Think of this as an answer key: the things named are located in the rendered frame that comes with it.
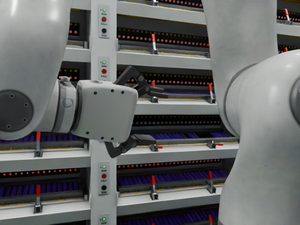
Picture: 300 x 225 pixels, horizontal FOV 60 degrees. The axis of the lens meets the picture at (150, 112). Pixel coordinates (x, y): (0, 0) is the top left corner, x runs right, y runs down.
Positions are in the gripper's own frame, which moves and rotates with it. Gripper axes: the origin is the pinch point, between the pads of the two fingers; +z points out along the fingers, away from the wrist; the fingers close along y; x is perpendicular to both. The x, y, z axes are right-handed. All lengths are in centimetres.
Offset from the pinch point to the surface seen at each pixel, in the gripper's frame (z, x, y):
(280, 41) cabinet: 107, -65, -36
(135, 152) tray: 21, -43, 26
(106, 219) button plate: 12, -36, 51
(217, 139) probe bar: 60, -42, 18
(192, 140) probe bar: 47, -43, 20
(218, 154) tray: 57, -36, 23
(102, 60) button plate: 4, -54, -5
